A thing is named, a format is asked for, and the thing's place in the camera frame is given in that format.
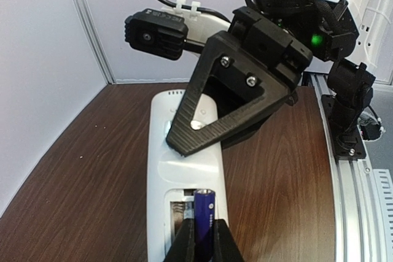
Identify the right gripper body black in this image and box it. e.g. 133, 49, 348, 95
228, 6, 313, 90

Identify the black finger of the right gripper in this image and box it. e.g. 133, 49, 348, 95
165, 30, 297, 157

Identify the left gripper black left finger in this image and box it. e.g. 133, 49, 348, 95
165, 218, 195, 262

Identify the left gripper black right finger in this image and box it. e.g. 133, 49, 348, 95
212, 219, 244, 262

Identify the blue battery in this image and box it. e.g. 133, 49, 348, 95
194, 188, 216, 261

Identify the white remote control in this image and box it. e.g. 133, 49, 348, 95
147, 89, 228, 261

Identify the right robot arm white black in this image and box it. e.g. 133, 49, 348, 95
166, 0, 375, 160

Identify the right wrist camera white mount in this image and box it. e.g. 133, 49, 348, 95
123, 0, 233, 60

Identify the front aluminium rail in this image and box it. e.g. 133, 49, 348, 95
302, 73, 393, 262

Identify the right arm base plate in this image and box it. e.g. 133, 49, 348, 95
321, 94, 367, 161

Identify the left aluminium frame post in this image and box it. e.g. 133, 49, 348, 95
73, 0, 117, 85

